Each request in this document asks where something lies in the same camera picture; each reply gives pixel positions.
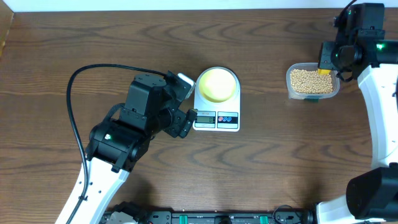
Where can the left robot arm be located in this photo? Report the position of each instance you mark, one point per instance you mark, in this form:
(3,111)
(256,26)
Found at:
(123,137)

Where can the yellow measuring scoop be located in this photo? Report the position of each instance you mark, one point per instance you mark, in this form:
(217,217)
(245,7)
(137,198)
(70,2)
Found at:
(323,71)

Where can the soybeans pile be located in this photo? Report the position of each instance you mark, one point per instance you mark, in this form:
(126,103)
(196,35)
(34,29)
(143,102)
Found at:
(310,82)

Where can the clear plastic container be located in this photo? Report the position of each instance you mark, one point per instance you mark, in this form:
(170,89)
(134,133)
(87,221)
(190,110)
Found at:
(311,67)

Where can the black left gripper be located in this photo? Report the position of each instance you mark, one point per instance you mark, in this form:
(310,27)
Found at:
(181,122)

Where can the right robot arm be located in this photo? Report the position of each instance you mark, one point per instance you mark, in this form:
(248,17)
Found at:
(361,49)

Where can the green tape label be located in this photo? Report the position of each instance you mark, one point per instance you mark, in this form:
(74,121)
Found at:
(313,100)

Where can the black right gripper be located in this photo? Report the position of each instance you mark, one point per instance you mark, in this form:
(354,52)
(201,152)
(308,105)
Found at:
(326,47)

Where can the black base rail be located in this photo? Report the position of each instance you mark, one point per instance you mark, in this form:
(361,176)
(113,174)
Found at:
(128,212)

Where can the white digital kitchen scale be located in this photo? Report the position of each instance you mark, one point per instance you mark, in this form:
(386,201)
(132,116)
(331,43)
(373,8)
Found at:
(225,116)

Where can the yellow plastic bowl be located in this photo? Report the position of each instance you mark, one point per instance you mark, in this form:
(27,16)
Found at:
(217,85)

